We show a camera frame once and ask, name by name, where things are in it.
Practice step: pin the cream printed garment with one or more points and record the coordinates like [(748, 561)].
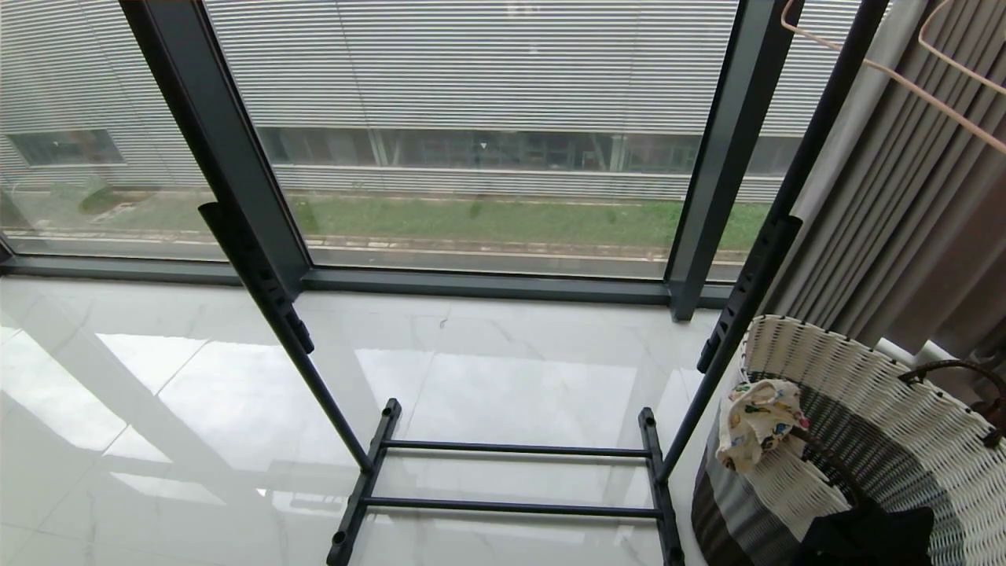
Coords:
[(758, 420)]

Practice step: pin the white laundry basket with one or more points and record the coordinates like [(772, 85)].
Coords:
[(927, 440)]

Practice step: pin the black garment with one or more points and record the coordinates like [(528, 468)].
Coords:
[(864, 538)]

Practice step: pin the pink clothes hanger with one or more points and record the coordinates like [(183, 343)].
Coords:
[(904, 82), (963, 71)]

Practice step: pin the black clothes rack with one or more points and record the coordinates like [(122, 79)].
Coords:
[(511, 508)]

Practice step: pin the beige curtain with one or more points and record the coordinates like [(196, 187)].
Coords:
[(904, 196)]

